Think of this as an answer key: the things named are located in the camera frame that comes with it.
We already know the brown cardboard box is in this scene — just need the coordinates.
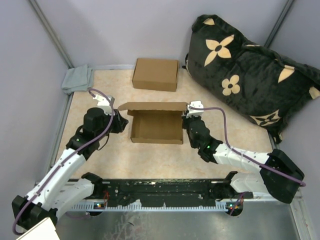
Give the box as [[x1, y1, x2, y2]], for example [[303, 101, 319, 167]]
[[132, 58, 179, 92], [118, 102, 187, 145]]

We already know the aluminium rail frame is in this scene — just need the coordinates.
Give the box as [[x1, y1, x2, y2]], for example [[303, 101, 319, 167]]
[[56, 179, 318, 240]]

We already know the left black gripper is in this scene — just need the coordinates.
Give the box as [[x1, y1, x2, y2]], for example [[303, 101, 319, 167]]
[[96, 108, 129, 140]]

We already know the black plush flower cushion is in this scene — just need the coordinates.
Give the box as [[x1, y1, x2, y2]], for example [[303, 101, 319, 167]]
[[185, 14, 320, 143]]

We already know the grey corner post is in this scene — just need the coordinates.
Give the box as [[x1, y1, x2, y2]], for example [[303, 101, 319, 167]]
[[27, 0, 74, 69], [264, 0, 295, 48]]

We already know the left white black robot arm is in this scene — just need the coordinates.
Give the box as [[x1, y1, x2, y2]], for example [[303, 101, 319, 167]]
[[11, 107, 129, 236]]

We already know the grey folded cloth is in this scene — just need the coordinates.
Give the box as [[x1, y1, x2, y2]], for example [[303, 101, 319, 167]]
[[61, 64, 94, 95]]

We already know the right grey corner post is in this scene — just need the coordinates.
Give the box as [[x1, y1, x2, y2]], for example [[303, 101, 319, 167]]
[[264, 0, 295, 48]]

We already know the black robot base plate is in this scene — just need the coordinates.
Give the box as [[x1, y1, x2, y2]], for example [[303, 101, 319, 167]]
[[74, 177, 254, 217]]

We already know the white board corner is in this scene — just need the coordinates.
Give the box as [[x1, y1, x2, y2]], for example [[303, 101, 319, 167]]
[[17, 217, 60, 240]]

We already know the left grey corner post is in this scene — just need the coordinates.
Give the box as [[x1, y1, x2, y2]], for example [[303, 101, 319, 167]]
[[27, 0, 74, 69]]

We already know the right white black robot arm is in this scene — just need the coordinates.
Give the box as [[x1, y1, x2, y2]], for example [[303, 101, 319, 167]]
[[182, 114, 305, 204]]

